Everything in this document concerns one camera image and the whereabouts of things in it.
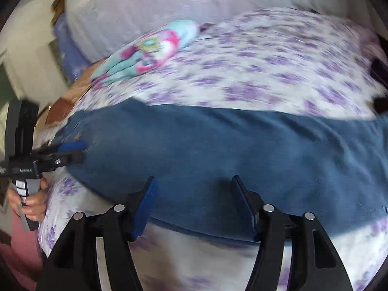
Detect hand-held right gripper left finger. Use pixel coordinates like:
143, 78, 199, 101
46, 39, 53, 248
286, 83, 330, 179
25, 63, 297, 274
36, 176, 159, 291

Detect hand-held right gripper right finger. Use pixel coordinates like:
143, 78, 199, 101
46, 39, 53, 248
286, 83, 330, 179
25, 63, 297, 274
231, 175, 355, 291

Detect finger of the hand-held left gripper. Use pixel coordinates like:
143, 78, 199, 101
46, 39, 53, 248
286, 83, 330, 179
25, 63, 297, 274
38, 152, 86, 172
33, 140, 89, 156

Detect blue denim pants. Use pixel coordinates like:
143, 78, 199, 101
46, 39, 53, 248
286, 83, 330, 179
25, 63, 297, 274
50, 98, 388, 245

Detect person's left forearm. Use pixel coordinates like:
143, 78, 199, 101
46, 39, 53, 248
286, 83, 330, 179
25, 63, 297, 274
6, 209, 43, 283

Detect person's left hand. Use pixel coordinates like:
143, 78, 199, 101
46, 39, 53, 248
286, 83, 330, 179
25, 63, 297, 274
7, 177, 49, 222

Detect brown pillow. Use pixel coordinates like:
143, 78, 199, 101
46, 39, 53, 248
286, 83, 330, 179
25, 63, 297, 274
44, 62, 102, 125

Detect blue patterned cloth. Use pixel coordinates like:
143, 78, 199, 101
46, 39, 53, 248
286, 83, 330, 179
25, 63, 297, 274
52, 11, 92, 83

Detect folded floral blanket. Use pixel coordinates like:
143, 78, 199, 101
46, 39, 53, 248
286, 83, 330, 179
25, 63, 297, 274
90, 20, 201, 88

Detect wooden headboard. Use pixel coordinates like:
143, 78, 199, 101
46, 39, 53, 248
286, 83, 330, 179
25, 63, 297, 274
50, 0, 67, 26

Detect purple floral bed sheet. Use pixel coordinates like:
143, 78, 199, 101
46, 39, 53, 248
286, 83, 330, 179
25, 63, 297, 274
36, 6, 388, 291

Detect white lace cover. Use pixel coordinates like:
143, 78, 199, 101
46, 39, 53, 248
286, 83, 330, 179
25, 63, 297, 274
65, 0, 349, 65

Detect black garment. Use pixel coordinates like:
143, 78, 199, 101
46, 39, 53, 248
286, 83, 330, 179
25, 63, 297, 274
373, 95, 388, 116

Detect small black cloth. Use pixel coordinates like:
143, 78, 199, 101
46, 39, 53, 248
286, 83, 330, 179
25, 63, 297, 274
370, 57, 388, 86

